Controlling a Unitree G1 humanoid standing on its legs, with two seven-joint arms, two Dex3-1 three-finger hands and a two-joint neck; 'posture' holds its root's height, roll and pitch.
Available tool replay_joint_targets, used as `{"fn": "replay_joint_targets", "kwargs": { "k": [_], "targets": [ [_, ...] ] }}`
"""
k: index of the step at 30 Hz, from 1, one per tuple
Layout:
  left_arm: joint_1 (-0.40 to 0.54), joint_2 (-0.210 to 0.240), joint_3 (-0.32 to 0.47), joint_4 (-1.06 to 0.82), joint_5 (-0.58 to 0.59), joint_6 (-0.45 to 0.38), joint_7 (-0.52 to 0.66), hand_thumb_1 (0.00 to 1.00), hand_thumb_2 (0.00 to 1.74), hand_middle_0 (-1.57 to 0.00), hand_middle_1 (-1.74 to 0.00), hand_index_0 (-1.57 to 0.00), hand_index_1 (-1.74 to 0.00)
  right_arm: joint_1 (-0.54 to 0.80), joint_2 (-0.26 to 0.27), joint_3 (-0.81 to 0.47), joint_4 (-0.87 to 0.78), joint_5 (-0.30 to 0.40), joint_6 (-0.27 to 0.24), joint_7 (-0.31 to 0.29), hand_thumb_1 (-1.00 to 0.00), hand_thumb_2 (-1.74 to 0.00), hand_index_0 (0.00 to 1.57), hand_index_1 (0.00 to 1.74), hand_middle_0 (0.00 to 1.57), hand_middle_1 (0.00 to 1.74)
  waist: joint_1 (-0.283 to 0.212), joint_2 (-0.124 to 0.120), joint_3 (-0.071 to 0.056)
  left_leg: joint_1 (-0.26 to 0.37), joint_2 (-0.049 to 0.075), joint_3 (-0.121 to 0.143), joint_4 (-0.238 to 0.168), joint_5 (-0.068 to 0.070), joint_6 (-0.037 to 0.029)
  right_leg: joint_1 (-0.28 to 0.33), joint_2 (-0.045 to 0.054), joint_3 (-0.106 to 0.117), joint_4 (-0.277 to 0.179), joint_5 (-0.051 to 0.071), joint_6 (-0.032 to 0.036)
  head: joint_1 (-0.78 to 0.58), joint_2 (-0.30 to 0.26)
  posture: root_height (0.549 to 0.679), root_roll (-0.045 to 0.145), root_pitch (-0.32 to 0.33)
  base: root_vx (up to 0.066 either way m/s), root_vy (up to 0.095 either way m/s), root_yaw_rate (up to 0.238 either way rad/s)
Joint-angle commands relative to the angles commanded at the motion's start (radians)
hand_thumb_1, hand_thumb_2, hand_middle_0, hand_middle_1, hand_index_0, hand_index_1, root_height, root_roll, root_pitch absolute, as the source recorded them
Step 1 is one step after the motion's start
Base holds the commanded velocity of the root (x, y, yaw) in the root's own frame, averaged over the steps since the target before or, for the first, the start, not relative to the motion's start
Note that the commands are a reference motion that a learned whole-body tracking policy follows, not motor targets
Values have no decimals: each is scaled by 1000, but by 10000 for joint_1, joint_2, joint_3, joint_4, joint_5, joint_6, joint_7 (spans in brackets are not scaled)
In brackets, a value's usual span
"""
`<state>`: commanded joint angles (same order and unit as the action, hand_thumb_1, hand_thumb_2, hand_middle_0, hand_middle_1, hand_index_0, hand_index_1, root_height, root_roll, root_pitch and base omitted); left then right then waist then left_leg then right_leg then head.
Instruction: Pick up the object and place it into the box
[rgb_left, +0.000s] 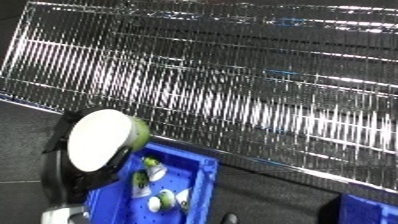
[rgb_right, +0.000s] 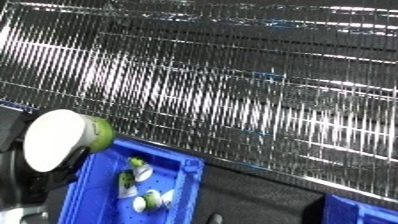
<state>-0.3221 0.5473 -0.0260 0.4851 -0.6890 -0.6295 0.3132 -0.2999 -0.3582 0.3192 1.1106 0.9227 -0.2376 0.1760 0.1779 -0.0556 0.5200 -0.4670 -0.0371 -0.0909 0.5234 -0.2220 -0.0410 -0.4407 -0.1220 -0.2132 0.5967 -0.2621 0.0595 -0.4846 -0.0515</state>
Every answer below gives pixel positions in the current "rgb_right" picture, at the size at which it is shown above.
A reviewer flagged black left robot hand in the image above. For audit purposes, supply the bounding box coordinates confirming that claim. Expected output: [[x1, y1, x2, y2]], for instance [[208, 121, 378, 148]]
[[0, 109, 93, 212]]

